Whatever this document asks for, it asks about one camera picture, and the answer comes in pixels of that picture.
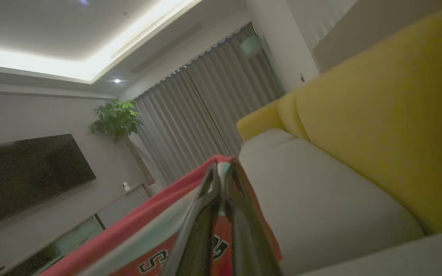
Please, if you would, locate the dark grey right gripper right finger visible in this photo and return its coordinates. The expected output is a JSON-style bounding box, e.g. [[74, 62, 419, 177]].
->
[[224, 163, 283, 276]]

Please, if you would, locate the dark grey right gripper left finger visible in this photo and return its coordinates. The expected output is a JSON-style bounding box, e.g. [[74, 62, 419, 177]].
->
[[162, 163, 221, 276]]

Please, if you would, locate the red basketball jersey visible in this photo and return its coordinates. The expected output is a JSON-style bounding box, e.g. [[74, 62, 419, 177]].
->
[[39, 154, 283, 276]]

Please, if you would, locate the pale green TV cabinet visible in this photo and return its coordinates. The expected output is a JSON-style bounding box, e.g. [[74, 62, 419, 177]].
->
[[0, 184, 150, 276]]

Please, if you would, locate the small grey sofa seat cushion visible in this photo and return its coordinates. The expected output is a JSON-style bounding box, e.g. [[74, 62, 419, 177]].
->
[[239, 128, 297, 154]]

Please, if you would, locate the grey pleated curtain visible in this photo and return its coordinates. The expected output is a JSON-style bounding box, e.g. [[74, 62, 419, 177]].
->
[[131, 23, 287, 184]]

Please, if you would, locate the green potted tree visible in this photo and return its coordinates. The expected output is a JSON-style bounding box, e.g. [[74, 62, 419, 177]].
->
[[89, 99, 156, 186]]

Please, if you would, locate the large grey sofa seat cushion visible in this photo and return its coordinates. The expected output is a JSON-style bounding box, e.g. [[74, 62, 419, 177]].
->
[[294, 228, 442, 276]]

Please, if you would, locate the black flat television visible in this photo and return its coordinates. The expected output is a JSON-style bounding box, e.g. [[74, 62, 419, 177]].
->
[[0, 133, 97, 227]]

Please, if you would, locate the large yellow sofa back cushion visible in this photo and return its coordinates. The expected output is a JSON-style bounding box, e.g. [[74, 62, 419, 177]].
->
[[296, 2, 442, 235]]

